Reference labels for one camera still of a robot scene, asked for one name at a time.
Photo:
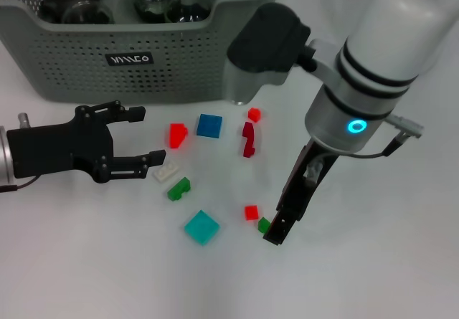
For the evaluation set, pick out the green brick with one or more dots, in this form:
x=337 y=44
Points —
x=177 y=191
x=264 y=224

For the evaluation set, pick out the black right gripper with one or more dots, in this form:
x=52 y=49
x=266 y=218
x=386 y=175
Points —
x=305 y=183

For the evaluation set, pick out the dark red brick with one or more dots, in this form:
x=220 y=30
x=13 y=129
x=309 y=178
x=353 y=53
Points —
x=248 y=136

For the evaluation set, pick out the teal square plate brick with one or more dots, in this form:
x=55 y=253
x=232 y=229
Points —
x=202 y=227

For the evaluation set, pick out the bright red slope brick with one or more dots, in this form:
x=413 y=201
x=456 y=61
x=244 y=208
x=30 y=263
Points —
x=175 y=136

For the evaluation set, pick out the white brick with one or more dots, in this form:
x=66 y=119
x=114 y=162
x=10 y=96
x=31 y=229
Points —
x=166 y=171

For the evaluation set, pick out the grey-green perforated storage bin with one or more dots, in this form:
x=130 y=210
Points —
x=143 y=46

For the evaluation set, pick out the blue square plate brick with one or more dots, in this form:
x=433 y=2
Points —
x=209 y=125

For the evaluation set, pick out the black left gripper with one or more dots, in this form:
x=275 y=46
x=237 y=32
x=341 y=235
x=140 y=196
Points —
x=54 y=150

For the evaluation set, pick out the small red brick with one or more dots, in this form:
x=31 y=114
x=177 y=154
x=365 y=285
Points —
x=254 y=114
x=251 y=212

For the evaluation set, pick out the left gripper silver plug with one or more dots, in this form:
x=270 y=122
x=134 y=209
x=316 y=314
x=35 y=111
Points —
x=23 y=120

